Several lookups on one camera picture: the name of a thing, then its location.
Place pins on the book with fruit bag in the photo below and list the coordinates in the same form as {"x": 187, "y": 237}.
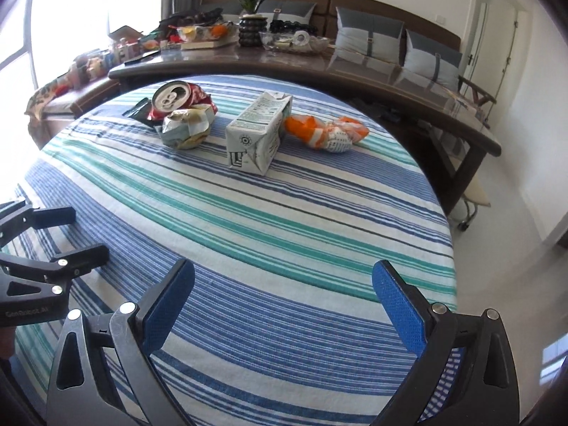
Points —
{"x": 197, "y": 37}

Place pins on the blue green striped tablecloth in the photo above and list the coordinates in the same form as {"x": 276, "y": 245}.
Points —
{"x": 283, "y": 326}

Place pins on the cream seat rolling stool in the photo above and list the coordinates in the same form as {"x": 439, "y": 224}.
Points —
{"x": 473, "y": 198}

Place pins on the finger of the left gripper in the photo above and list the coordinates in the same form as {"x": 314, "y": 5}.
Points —
{"x": 75, "y": 261}
{"x": 18, "y": 216}

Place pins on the white door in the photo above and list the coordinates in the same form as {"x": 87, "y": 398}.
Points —
{"x": 489, "y": 48}

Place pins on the crushed red soda can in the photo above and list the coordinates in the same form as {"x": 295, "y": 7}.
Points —
{"x": 176, "y": 95}

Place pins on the black ribbed vase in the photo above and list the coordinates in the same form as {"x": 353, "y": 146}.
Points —
{"x": 250, "y": 29}

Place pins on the brown wooden sofa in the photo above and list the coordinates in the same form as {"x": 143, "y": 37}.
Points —
{"x": 324, "y": 21}

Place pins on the wooden armchair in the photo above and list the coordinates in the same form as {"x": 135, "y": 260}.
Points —
{"x": 479, "y": 98}

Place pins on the orange white snack wrapper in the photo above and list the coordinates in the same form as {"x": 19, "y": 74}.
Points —
{"x": 333, "y": 136}

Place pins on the grey white cushion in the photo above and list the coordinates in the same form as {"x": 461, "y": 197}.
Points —
{"x": 370, "y": 35}
{"x": 432, "y": 60}
{"x": 292, "y": 11}

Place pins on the sandwich wrapper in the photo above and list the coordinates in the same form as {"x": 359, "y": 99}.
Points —
{"x": 185, "y": 129}

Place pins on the white green milk carton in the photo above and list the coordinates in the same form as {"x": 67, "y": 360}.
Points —
{"x": 253, "y": 138}

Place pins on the grey white cushion right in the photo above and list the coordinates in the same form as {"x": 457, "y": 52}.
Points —
{"x": 432, "y": 60}

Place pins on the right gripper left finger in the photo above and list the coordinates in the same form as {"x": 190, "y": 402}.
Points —
{"x": 81, "y": 388}

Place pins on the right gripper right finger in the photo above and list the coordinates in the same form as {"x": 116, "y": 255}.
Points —
{"x": 464, "y": 373}

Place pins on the grey white cushion left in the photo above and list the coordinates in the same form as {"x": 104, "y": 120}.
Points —
{"x": 292, "y": 11}

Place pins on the dark wooden curved table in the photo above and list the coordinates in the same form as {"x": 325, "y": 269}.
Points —
{"x": 441, "y": 130}

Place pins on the dark green snack packet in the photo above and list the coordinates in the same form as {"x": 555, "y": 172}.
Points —
{"x": 140, "y": 112}

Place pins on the glass bowl with tape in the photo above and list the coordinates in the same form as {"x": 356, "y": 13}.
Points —
{"x": 299, "y": 42}

